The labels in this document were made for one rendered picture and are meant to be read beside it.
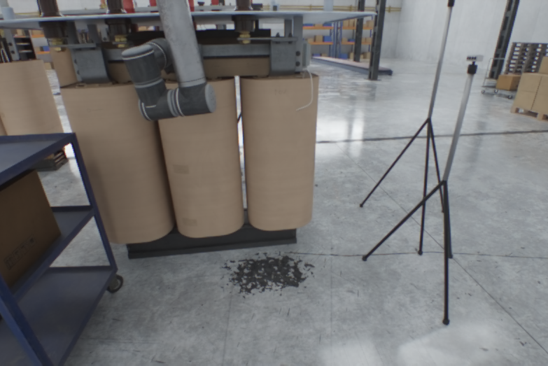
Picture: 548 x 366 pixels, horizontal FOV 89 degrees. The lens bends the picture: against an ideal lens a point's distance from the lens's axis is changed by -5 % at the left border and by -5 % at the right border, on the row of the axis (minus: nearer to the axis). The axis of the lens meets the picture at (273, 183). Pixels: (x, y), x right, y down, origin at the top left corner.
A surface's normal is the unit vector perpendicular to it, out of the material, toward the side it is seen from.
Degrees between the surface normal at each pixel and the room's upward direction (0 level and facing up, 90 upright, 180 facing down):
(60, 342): 0
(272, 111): 90
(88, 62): 90
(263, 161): 90
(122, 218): 90
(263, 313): 0
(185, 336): 0
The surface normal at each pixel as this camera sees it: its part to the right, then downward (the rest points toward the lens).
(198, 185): 0.18, 0.43
